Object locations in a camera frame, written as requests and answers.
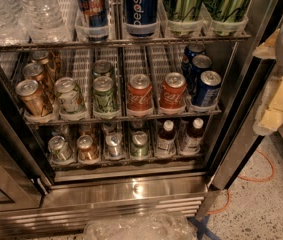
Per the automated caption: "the brown bottle white cap left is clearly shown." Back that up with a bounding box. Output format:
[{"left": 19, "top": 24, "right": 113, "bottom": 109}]
[{"left": 156, "top": 120, "right": 176, "bottom": 158}]

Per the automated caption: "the red Coca-Cola can left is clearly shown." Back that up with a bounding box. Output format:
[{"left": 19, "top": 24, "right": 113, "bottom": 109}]
[{"left": 128, "top": 74, "right": 152, "bottom": 111}]

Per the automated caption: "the clear water bottle right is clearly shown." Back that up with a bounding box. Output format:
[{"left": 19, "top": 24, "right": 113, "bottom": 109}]
[{"left": 21, "top": 0, "right": 70, "bottom": 43}]

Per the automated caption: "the silver can bottom middle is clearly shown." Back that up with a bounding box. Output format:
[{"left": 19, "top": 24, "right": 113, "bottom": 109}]
[{"left": 106, "top": 132, "right": 122, "bottom": 158}]

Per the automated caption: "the orange cable on floor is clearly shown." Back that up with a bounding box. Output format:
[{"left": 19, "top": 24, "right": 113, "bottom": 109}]
[{"left": 206, "top": 149, "right": 277, "bottom": 216}]

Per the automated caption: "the copper can bottom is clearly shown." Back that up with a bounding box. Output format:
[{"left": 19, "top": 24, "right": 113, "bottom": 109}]
[{"left": 77, "top": 135, "right": 99, "bottom": 163}]

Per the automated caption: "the green can top right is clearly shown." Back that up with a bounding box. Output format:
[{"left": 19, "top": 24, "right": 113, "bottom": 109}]
[{"left": 204, "top": 0, "right": 251, "bottom": 25}]

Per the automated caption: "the silver can bottom left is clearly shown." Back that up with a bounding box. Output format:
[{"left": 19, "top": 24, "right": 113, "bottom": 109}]
[{"left": 48, "top": 136, "right": 72, "bottom": 162}]

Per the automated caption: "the gold can middle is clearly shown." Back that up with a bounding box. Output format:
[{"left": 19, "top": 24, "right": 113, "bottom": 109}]
[{"left": 22, "top": 62, "right": 54, "bottom": 103}]

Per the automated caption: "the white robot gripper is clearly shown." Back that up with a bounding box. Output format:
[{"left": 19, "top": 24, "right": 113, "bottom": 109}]
[{"left": 253, "top": 24, "right": 283, "bottom": 136}]

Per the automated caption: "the blue Pepsi can top shelf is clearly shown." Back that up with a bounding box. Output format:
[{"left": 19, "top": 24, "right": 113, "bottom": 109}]
[{"left": 124, "top": 0, "right": 158, "bottom": 37}]

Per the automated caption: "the white green ginger ale can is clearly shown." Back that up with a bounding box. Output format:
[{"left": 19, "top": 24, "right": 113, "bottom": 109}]
[{"left": 55, "top": 77, "right": 86, "bottom": 114}]

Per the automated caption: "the gold can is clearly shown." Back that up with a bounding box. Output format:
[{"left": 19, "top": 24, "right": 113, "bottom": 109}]
[
  {"left": 15, "top": 79, "right": 53, "bottom": 117},
  {"left": 31, "top": 50, "right": 62, "bottom": 82},
  {"left": 22, "top": 62, "right": 54, "bottom": 103}
]

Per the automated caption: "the green can top left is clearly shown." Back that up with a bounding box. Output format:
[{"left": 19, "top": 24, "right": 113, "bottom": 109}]
[{"left": 163, "top": 0, "right": 203, "bottom": 36}]

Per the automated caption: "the clear plastic wrap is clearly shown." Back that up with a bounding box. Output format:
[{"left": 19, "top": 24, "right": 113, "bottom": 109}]
[{"left": 83, "top": 212, "right": 197, "bottom": 240}]

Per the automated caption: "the blue Pepsi can middle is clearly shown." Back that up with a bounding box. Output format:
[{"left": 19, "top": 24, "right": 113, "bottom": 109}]
[{"left": 187, "top": 55, "right": 212, "bottom": 95}]

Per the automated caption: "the stainless steel fridge door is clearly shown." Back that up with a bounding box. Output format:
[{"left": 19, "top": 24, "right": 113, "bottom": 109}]
[{"left": 0, "top": 83, "right": 44, "bottom": 214}]

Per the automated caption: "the blue tape on floor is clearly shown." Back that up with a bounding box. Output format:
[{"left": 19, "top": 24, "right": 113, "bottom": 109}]
[{"left": 188, "top": 215, "right": 221, "bottom": 240}]

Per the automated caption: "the green can bottom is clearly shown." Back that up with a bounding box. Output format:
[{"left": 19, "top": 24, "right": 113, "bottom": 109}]
[{"left": 131, "top": 131, "right": 149, "bottom": 159}]

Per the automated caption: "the blue silver Red Bull can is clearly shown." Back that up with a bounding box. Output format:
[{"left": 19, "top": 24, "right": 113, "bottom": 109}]
[{"left": 77, "top": 0, "right": 109, "bottom": 41}]

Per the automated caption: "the blue Pepsi can back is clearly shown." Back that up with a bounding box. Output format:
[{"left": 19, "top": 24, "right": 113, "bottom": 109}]
[{"left": 181, "top": 43, "right": 206, "bottom": 77}]

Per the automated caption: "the green can back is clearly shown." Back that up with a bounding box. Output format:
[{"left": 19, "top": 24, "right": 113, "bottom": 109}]
[{"left": 92, "top": 60, "right": 115, "bottom": 80}]

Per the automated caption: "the gold can front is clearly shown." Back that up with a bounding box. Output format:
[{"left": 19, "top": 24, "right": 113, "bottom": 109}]
[{"left": 15, "top": 79, "right": 53, "bottom": 117}]

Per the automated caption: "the blue Pepsi can front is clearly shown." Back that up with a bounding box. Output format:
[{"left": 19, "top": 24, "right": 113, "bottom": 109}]
[{"left": 192, "top": 70, "right": 222, "bottom": 107}]

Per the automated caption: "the red coca-cola can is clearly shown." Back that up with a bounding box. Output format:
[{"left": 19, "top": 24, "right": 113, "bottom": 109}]
[
  {"left": 128, "top": 74, "right": 152, "bottom": 111},
  {"left": 159, "top": 72, "right": 186, "bottom": 109}
]

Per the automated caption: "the green can front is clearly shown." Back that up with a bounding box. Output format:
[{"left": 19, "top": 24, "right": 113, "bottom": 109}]
[{"left": 93, "top": 76, "right": 118, "bottom": 113}]

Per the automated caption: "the gold can back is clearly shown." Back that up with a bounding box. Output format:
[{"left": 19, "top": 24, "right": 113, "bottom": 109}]
[{"left": 31, "top": 50, "right": 62, "bottom": 82}]

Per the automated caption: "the red Coca-Cola can right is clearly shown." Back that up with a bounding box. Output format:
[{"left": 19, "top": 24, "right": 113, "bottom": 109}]
[{"left": 159, "top": 72, "right": 186, "bottom": 109}]

